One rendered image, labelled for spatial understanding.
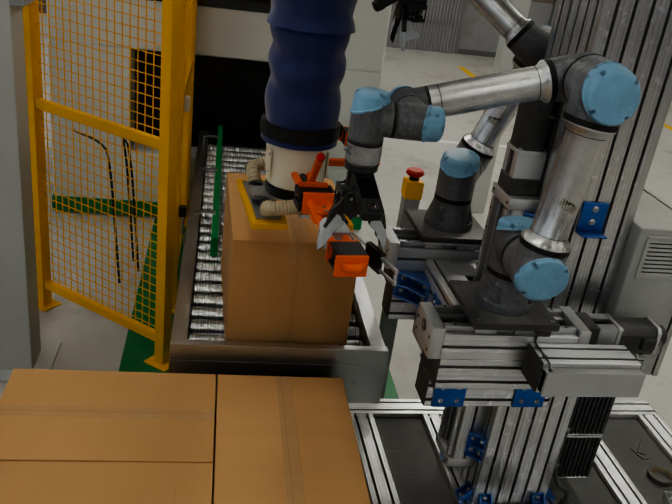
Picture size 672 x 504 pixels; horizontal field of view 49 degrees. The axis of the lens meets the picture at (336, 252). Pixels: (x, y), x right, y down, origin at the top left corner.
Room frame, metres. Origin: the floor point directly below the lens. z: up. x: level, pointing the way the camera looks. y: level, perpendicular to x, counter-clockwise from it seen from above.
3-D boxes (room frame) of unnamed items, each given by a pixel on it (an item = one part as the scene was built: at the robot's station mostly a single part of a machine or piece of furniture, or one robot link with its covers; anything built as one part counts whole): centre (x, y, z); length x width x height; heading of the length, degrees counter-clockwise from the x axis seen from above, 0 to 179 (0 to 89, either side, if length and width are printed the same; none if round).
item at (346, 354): (2.02, 0.13, 0.58); 0.70 x 0.03 x 0.06; 100
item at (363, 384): (2.02, 0.13, 0.47); 0.70 x 0.03 x 0.15; 100
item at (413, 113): (1.53, -0.13, 1.51); 0.11 x 0.11 x 0.08; 8
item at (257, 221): (2.02, 0.24, 1.10); 0.34 x 0.10 x 0.05; 17
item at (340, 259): (1.48, -0.03, 1.20); 0.08 x 0.07 x 0.05; 17
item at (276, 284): (2.37, 0.18, 0.75); 0.60 x 0.40 x 0.40; 13
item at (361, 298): (3.23, 0.02, 0.50); 2.31 x 0.05 x 0.19; 10
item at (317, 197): (1.81, 0.07, 1.20); 0.10 x 0.08 x 0.06; 107
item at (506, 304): (1.69, -0.44, 1.09); 0.15 x 0.15 x 0.10
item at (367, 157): (1.50, -0.03, 1.44); 0.08 x 0.08 x 0.05
